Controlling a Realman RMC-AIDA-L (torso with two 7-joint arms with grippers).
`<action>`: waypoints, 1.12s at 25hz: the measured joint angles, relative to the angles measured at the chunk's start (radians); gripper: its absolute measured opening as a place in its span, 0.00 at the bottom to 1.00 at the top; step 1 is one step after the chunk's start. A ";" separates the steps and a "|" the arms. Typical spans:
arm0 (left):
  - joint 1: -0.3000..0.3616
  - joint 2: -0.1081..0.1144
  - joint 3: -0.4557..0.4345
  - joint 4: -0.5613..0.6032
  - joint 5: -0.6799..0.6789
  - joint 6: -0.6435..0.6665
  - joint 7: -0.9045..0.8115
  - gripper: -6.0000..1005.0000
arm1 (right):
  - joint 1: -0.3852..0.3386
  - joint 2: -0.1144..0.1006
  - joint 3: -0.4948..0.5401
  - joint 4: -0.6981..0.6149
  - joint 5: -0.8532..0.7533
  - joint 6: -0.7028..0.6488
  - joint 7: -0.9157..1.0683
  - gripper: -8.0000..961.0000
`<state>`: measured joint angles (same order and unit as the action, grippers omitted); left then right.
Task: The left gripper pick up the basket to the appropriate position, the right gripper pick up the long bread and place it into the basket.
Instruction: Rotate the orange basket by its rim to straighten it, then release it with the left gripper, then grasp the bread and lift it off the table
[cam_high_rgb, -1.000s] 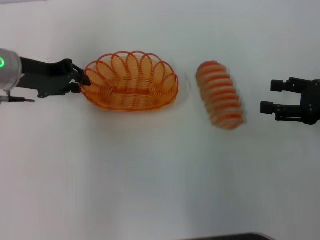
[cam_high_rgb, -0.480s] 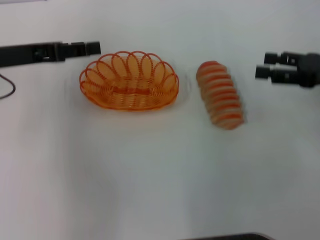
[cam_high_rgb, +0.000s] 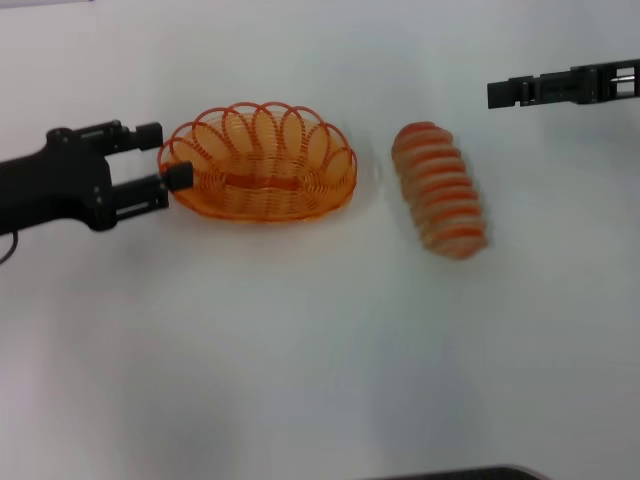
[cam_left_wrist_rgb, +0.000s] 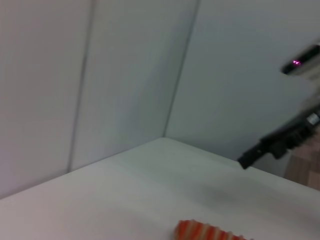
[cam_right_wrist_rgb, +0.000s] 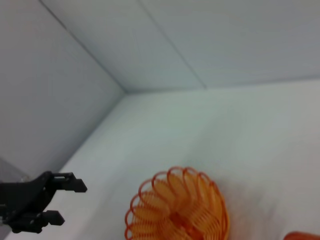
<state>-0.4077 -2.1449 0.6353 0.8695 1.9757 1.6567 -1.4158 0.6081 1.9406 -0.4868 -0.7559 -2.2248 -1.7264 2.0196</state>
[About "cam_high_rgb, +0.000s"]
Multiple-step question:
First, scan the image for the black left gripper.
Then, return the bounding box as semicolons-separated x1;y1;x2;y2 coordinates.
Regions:
0;119;195;239

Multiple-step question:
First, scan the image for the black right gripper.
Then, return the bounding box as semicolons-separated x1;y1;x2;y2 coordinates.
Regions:
487;58;640;110

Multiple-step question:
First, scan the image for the orange wire basket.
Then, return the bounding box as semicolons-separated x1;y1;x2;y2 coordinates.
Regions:
157;101;359;225

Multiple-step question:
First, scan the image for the striped orange bread loaf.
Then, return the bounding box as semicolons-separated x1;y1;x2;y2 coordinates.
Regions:
391;120;490;261

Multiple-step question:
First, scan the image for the dark rounded object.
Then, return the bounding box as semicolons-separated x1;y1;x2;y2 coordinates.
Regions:
368;464;547;480

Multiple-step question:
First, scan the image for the thin black cable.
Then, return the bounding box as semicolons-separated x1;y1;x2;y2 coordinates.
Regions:
0;232;21;266

